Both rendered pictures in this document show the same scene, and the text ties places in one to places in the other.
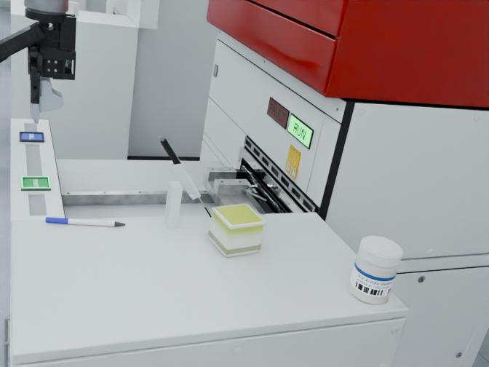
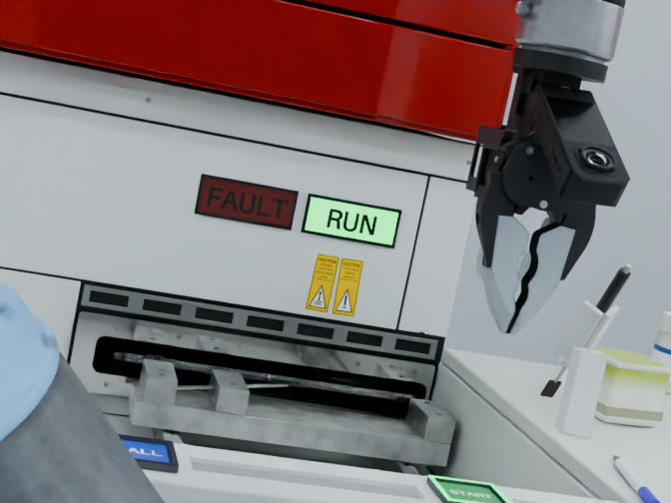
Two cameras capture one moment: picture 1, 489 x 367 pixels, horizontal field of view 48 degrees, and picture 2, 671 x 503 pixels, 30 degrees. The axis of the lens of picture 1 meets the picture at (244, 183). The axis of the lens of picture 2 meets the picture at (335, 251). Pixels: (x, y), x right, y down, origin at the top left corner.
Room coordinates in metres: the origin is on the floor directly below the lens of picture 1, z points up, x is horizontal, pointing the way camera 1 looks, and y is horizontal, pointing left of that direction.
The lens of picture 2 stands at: (0.94, 1.37, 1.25)
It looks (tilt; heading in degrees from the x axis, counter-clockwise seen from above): 7 degrees down; 282
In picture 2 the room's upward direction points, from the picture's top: 11 degrees clockwise
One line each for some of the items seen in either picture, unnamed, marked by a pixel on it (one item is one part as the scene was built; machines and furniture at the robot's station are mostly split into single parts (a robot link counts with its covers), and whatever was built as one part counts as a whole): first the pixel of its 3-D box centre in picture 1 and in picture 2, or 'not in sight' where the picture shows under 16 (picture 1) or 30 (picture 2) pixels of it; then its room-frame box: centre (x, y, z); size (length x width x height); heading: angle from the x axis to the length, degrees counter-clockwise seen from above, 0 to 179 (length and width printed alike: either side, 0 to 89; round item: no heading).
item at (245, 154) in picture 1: (268, 194); (255, 375); (1.31, -0.07, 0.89); 0.44 x 0.02 x 0.10; 25
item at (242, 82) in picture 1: (257, 124); (127, 249); (1.47, -0.01, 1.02); 0.82 x 0.03 x 0.40; 25
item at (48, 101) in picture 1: (46, 103); (530, 273); (0.99, 0.40, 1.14); 0.06 x 0.03 x 0.09; 115
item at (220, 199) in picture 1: (239, 210); (290, 424); (1.24, 0.00, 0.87); 0.36 x 0.08 x 0.03; 25
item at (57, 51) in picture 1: (49, 45); (539, 135); (1.00, 0.40, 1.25); 0.09 x 0.08 x 0.12; 115
